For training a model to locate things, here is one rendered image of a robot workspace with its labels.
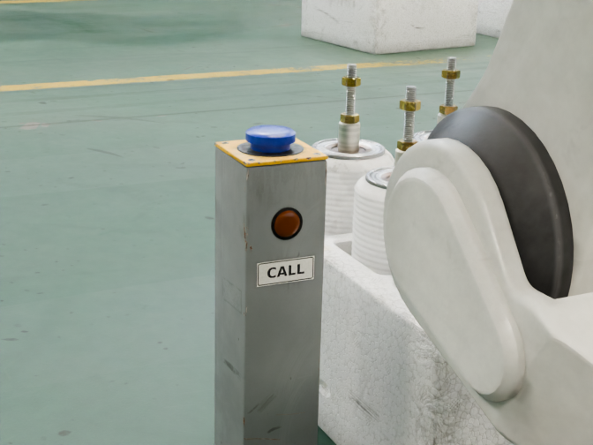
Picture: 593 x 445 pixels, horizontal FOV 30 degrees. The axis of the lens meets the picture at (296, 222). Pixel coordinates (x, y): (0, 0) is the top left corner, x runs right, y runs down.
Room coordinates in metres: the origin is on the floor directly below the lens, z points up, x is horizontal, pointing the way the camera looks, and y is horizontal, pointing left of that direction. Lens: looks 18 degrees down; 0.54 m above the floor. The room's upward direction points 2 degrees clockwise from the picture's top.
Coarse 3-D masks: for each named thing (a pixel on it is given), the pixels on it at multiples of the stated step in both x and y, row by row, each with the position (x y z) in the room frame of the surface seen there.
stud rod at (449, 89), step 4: (448, 60) 1.16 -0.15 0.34; (452, 60) 1.15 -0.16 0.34; (448, 64) 1.15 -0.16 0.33; (452, 64) 1.15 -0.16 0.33; (448, 68) 1.16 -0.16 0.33; (452, 68) 1.15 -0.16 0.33; (448, 80) 1.15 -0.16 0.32; (452, 80) 1.15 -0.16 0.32; (448, 84) 1.15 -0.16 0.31; (452, 84) 1.15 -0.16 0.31; (448, 88) 1.15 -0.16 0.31; (452, 88) 1.15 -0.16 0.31; (448, 92) 1.15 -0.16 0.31; (452, 92) 1.15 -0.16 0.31; (448, 96) 1.15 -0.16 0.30; (452, 96) 1.15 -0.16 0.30; (448, 100) 1.15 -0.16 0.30; (452, 100) 1.16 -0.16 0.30; (444, 104) 1.16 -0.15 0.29; (448, 104) 1.15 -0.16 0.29; (452, 104) 1.16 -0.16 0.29
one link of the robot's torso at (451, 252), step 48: (432, 144) 0.59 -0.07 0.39; (432, 192) 0.57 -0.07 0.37; (480, 192) 0.55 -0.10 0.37; (432, 240) 0.57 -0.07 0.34; (480, 240) 0.55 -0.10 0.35; (432, 288) 0.57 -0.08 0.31; (480, 288) 0.53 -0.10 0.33; (528, 288) 0.52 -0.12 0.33; (432, 336) 0.58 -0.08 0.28; (480, 336) 0.52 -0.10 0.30; (528, 336) 0.51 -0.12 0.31; (576, 336) 0.49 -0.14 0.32; (480, 384) 0.52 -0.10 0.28; (528, 384) 0.50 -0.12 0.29; (576, 384) 0.48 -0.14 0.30; (528, 432) 0.51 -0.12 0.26; (576, 432) 0.49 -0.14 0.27
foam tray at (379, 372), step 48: (336, 240) 1.03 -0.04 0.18; (336, 288) 0.95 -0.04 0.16; (384, 288) 0.90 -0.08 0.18; (336, 336) 0.95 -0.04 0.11; (384, 336) 0.87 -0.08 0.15; (336, 384) 0.95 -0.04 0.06; (384, 384) 0.87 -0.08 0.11; (432, 384) 0.80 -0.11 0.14; (336, 432) 0.94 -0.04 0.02; (384, 432) 0.86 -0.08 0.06; (432, 432) 0.79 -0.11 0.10; (480, 432) 0.81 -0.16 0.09
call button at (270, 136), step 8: (256, 128) 0.86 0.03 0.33; (264, 128) 0.86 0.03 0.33; (272, 128) 0.86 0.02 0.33; (280, 128) 0.87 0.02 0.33; (288, 128) 0.87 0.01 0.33; (248, 136) 0.85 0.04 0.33; (256, 136) 0.84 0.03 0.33; (264, 136) 0.84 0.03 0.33; (272, 136) 0.84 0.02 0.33; (280, 136) 0.84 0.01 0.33; (288, 136) 0.85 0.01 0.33; (256, 144) 0.84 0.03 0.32; (264, 144) 0.84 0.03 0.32; (272, 144) 0.84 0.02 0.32; (280, 144) 0.84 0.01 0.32; (288, 144) 0.85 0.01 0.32; (264, 152) 0.85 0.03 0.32; (272, 152) 0.84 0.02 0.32; (280, 152) 0.85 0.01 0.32
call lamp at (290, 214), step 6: (288, 210) 0.83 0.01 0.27; (282, 216) 0.82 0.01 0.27; (288, 216) 0.83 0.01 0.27; (294, 216) 0.83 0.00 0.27; (276, 222) 0.82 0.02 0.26; (282, 222) 0.82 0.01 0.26; (288, 222) 0.83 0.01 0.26; (294, 222) 0.83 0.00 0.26; (276, 228) 0.82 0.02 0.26; (282, 228) 0.82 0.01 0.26; (288, 228) 0.83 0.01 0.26; (294, 228) 0.83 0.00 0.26; (282, 234) 0.82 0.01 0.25; (288, 234) 0.83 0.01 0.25
